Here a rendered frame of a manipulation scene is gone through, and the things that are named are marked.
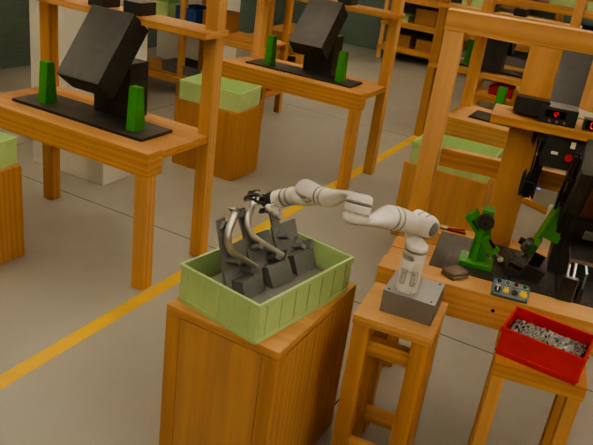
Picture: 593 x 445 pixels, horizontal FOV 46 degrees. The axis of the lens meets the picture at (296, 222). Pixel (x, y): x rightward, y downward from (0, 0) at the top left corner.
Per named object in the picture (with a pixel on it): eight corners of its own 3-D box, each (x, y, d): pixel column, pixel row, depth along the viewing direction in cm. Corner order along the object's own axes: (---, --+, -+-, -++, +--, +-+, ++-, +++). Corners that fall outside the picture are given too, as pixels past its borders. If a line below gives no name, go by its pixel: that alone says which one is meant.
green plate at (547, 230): (550, 254, 301) (577, 214, 291) (533, 245, 302) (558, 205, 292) (551, 245, 311) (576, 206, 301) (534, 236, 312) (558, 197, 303)
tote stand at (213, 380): (256, 513, 286) (279, 353, 254) (156, 458, 307) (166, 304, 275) (330, 424, 341) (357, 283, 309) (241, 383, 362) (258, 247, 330)
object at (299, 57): (300, 64, 1139) (304, 36, 1121) (257, 55, 1168) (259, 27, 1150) (329, 56, 1240) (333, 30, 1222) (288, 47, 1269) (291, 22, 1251)
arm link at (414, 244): (407, 209, 266) (398, 250, 273) (426, 219, 260) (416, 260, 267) (423, 206, 272) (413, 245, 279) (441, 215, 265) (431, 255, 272)
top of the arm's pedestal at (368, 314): (430, 348, 266) (432, 339, 264) (351, 322, 275) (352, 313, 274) (446, 311, 293) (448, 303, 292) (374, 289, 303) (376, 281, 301)
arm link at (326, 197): (315, 180, 251) (309, 203, 252) (359, 192, 229) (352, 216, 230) (334, 185, 257) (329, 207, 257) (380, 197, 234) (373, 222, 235)
